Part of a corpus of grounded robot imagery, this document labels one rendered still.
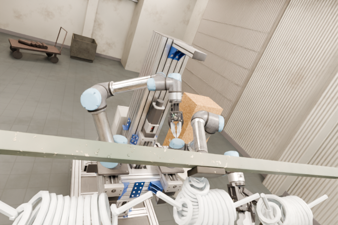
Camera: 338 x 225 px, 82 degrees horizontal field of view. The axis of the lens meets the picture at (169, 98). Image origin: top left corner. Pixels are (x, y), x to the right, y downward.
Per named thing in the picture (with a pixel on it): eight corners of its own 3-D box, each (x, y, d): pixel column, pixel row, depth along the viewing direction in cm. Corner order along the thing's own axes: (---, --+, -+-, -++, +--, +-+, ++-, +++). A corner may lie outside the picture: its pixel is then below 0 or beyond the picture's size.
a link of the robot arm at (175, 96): (168, 93, 115) (182, 93, 115) (168, 101, 115) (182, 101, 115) (168, 92, 108) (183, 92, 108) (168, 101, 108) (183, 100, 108)
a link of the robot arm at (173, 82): (167, 75, 116) (181, 74, 116) (167, 93, 116) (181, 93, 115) (165, 73, 108) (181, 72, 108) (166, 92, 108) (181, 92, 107)
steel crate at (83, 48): (92, 55, 772) (95, 39, 750) (93, 64, 689) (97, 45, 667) (69, 50, 734) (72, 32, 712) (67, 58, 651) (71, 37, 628)
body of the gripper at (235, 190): (229, 212, 90) (224, 184, 97) (243, 212, 94) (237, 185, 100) (240, 211, 85) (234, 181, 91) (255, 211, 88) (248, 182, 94)
